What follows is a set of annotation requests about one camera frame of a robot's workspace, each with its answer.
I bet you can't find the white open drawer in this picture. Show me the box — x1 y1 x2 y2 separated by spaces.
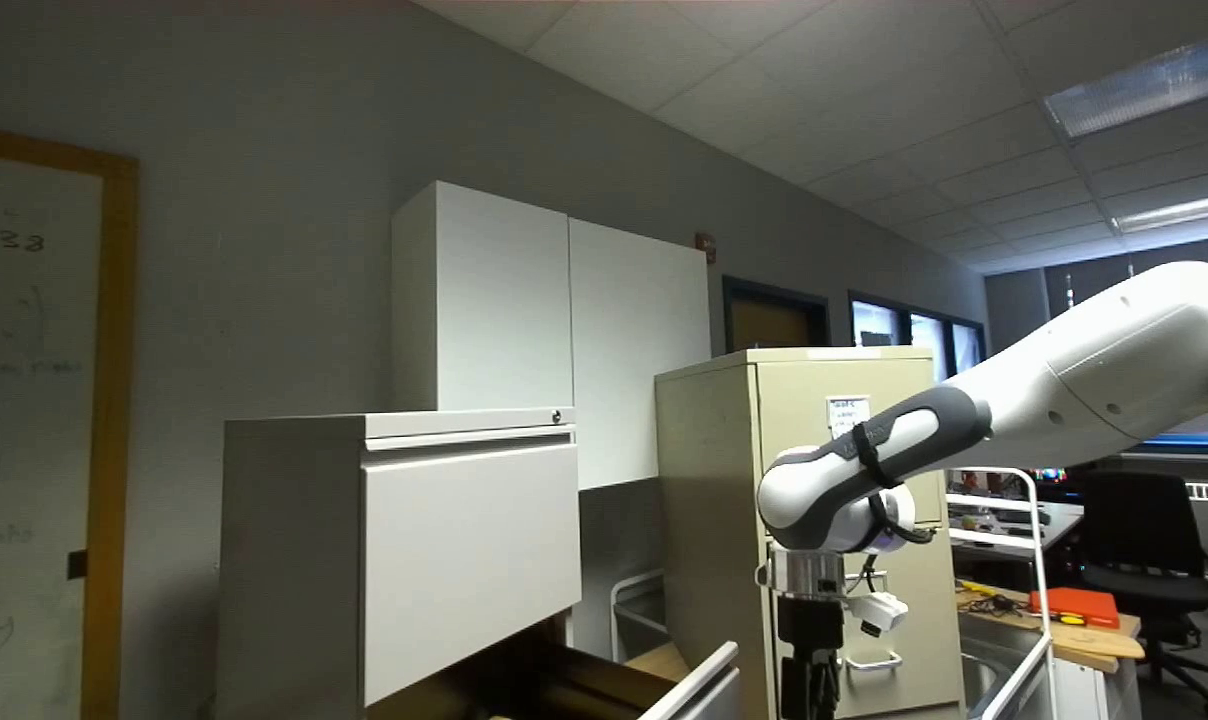
364 618 742 720

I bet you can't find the beige file cabinet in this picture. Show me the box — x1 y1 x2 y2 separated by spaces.
653 346 966 720

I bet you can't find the white closed drawer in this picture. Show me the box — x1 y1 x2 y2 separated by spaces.
361 438 582 708

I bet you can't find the white file cabinet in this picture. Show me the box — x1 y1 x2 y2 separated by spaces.
213 406 742 720

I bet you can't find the white paper note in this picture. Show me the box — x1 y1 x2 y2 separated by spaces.
826 395 873 437

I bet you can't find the orange case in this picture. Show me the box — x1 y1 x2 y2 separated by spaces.
1027 587 1122 630

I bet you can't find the wooden board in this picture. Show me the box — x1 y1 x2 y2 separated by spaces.
954 584 1146 674

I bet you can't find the dark framed door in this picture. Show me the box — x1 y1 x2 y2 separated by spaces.
721 275 831 354

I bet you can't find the row of windows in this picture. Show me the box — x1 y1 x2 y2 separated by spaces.
848 289 988 383

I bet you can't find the black office chair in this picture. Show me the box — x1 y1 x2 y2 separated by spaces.
1077 469 1208 717

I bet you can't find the narrow ceiling light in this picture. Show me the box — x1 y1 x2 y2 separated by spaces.
1112 189 1208 237

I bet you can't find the large ceiling light panel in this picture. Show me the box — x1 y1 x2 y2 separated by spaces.
1043 28 1208 142

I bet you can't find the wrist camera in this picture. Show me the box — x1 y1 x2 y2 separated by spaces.
848 591 909 639

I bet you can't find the white tubular frame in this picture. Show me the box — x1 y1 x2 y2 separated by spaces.
945 466 1058 720

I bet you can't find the white wall cabinet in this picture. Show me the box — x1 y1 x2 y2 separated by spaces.
391 180 714 492

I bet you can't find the whiteboard with wooden frame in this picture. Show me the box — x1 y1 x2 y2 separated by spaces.
0 124 142 720

